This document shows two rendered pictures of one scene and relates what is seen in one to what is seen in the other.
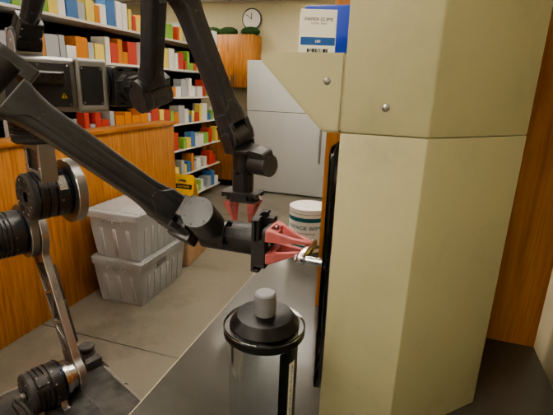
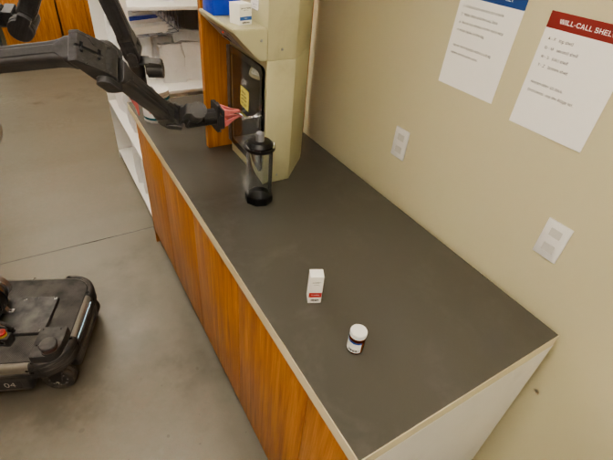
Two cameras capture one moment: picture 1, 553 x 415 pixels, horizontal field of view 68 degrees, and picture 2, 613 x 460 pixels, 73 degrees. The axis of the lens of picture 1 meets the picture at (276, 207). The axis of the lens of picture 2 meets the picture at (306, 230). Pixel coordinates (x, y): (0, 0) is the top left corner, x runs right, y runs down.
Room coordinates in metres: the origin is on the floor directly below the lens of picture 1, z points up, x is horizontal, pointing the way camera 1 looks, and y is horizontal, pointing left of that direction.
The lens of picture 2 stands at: (-0.47, 0.92, 1.81)
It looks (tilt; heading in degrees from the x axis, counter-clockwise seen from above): 37 degrees down; 308
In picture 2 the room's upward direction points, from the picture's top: 6 degrees clockwise
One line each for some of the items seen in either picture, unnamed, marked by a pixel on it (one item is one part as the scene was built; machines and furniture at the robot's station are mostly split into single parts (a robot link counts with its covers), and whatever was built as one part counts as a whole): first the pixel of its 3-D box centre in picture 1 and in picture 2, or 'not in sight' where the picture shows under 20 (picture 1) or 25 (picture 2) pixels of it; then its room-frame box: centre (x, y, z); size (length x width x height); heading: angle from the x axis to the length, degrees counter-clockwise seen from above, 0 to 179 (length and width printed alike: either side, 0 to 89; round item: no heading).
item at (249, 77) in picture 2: (341, 246); (244, 109); (0.70, -0.12, 1.19); 0.30 x 0.01 x 0.40; 162
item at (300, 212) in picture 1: (308, 226); (156, 103); (1.33, -0.11, 1.02); 0.13 x 0.13 x 0.15
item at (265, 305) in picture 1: (264, 314); (260, 141); (0.48, 0.01, 1.18); 0.09 x 0.09 x 0.07
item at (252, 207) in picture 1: (245, 209); not in sight; (1.08, 0.08, 1.14); 0.07 x 0.07 x 0.09; 73
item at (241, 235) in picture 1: (248, 238); (209, 117); (0.70, 0.05, 1.20); 0.07 x 0.07 x 0.10; 73
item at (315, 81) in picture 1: (324, 91); (231, 34); (0.72, -0.07, 1.46); 0.32 x 0.11 x 0.10; 163
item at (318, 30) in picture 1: (317, 34); (240, 13); (0.64, -0.05, 1.54); 0.05 x 0.05 x 0.06; 89
